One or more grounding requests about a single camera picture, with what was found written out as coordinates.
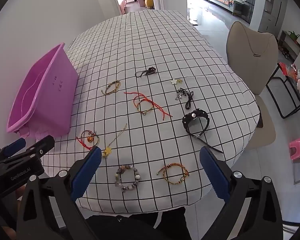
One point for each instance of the grey cabinet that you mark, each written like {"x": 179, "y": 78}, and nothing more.
{"x": 270, "y": 17}

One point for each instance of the pink plastic bin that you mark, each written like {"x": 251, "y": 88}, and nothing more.
{"x": 52, "y": 100}

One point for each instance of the pink plastic stool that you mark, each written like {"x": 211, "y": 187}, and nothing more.
{"x": 298, "y": 146}

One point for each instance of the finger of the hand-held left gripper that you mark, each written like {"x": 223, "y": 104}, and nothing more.
{"x": 43, "y": 143}
{"x": 15, "y": 145}

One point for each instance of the black white checkered tablecloth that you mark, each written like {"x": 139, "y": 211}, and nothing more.
{"x": 145, "y": 42}

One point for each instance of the white flower charm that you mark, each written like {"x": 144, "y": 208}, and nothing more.
{"x": 174, "y": 81}

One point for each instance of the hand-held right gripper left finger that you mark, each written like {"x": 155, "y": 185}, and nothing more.
{"x": 87, "y": 173}

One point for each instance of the beige chair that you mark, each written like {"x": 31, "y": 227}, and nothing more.
{"x": 250, "y": 55}

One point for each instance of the red paper packet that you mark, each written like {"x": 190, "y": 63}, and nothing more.
{"x": 287, "y": 71}

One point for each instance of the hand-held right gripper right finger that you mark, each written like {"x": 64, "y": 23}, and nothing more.
{"x": 215, "y": 177}

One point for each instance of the green watering can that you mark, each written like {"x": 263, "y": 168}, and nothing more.
{"x": 293, "y": 36}

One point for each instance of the black frame side table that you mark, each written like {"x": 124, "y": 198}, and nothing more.
{"x": 274, "y": 101}

